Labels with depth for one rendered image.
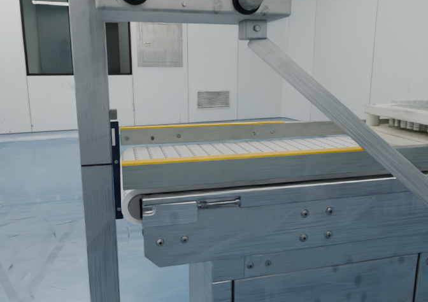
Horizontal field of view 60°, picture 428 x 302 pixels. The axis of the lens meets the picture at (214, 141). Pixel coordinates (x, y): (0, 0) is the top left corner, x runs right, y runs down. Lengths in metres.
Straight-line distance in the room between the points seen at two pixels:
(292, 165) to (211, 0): 0.24
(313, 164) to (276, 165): 0.06
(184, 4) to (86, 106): 0.37
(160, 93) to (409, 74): 3.32
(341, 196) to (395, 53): 4.31
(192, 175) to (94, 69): 0.34
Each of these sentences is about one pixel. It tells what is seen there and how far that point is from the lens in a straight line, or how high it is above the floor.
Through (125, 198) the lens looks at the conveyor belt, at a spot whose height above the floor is 0.80.
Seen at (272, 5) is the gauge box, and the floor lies 1.04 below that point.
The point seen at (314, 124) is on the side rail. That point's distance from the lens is 0.84.
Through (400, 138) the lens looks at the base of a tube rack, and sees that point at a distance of 0.80.
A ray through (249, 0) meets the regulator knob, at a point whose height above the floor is 1.04.
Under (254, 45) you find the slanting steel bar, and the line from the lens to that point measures 0.49.
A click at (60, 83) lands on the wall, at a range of 5.52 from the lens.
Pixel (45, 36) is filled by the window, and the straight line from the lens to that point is 5.54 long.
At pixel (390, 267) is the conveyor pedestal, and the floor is 0.62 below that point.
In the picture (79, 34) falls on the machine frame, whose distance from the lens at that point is 0.74.
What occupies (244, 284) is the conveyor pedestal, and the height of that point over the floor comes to 0.63.
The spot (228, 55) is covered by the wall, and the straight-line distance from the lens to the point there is 6.07.
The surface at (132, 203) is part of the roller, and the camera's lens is 0.49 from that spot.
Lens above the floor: 0.97
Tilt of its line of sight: 11 degrees down
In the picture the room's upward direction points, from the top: straight up
